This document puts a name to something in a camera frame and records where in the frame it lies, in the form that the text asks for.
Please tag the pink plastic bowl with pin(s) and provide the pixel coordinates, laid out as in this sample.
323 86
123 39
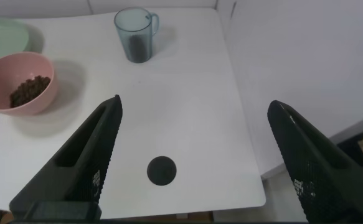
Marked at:
7 71

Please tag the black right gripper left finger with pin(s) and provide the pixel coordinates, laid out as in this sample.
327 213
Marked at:
84 161

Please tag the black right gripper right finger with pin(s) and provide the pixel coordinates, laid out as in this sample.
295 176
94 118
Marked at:
321 180

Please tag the black round table grommet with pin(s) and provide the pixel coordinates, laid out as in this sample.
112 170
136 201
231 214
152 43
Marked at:
161 171

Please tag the pale green plastic plate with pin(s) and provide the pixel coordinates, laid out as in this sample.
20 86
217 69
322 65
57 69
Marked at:
0 37

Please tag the teal translucent ribbed cup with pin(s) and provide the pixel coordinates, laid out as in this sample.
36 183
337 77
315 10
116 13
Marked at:
134 21

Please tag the dark brown raisin pile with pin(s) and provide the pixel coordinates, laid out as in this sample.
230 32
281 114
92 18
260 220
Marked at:
28 91

